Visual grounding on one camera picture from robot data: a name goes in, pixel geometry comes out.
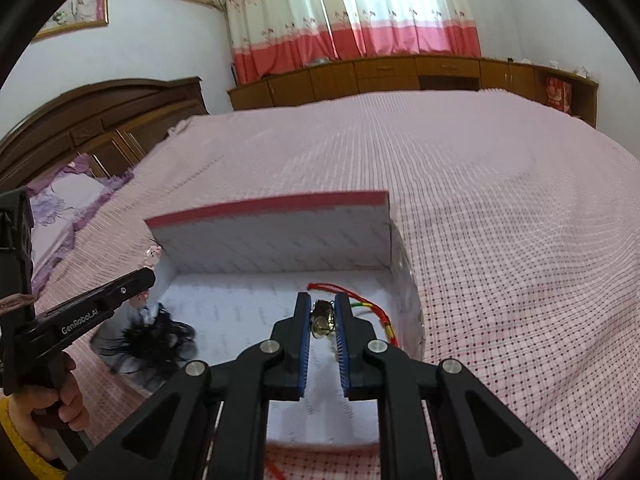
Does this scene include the pink cardboard box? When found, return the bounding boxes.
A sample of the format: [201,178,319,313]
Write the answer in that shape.
[97,190,426,453]

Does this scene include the framed wall photo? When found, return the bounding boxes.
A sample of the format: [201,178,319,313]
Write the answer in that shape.
[30,0,110,41]

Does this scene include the brown elastic band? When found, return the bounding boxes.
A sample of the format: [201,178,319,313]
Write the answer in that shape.
[0,293,34,317]

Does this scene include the person's left forearm yellow sleeve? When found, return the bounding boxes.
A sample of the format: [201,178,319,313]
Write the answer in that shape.
[0,399,68,480]

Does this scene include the pink checkered bedsheet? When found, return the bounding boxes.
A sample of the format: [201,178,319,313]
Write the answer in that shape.
[30,87,640,480]

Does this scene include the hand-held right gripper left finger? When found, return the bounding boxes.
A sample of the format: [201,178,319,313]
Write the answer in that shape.
[65,291,313,480]

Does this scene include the floral pink white curtain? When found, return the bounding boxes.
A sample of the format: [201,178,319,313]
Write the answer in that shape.
[220,0,483,86]

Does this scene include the red bag on shelf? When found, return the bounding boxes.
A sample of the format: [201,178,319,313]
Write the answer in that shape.
[544,76,573,113]

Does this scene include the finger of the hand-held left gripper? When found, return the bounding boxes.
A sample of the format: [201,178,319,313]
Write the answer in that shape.
[100,267,156,318]

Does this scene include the red string bell bracelet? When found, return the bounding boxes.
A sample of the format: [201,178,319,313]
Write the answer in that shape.
[306,282,401,348]

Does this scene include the dark wooden headboard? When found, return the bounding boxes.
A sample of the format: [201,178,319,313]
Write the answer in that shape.
[0,76,210,190]

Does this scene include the person's left hand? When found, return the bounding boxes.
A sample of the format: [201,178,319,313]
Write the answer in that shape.
[7,354,91,462]

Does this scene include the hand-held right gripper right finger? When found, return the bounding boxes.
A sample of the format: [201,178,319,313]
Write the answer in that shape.
[334,291,581,480]

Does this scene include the purple floral pillow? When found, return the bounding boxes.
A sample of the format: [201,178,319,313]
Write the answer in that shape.
[27,154,135,286]

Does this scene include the black feather hair accessory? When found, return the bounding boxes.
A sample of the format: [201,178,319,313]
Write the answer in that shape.
[97,302,197,382]

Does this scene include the long wooden cabinet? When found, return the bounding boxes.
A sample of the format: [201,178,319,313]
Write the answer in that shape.
[226,55,599,128]

